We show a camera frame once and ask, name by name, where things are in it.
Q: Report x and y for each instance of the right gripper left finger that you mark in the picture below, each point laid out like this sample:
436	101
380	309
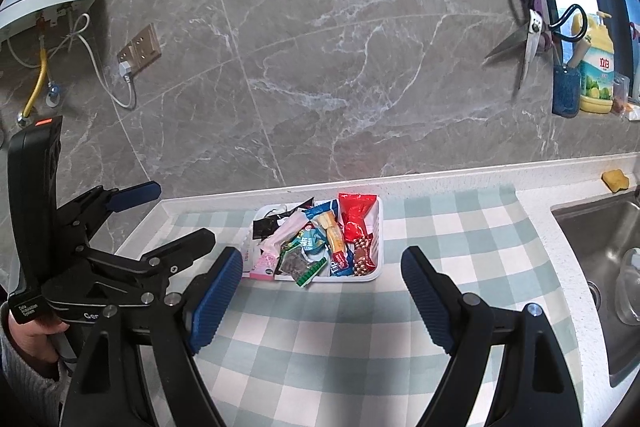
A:
209	295

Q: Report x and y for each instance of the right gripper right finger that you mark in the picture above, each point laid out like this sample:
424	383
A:
435	296

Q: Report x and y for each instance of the pink snack packet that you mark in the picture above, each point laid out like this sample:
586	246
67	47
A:
270	248

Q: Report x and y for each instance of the black snack packet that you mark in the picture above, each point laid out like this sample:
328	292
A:
267	221

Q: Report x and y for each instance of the red snack bag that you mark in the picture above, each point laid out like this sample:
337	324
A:
354	209

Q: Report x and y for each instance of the blue snack packet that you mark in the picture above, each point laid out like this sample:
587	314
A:
325	217

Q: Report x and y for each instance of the left hand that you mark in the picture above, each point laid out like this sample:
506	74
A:
33	342

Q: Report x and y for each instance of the clear green red packet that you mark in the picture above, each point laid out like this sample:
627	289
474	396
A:
299	265

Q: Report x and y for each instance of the white plastic tray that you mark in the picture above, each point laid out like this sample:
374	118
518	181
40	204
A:
374	220

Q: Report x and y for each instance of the brown red chocolate packet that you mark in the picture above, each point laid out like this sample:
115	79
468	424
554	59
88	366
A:
363	263

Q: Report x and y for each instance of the checkered tablecloth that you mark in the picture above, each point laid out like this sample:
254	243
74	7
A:
358	354

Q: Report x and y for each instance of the teal round packet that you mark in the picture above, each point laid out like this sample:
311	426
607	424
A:
311	240

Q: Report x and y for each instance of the steel sink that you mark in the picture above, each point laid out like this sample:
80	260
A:
600	232

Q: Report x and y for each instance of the clear glass cup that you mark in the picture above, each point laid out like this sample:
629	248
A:
626	298

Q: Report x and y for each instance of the yellow sponge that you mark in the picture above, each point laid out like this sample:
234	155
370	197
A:
615	180

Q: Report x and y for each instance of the blue utensil holder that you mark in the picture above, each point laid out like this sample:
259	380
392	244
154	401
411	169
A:
566	91

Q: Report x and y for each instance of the yellow dish soap bottle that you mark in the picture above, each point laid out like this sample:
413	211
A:
594	59

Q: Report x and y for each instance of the kitchen scissors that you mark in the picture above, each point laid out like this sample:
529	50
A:
504	45

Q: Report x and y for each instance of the wall power socket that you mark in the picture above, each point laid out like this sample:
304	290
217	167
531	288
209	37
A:
141	50

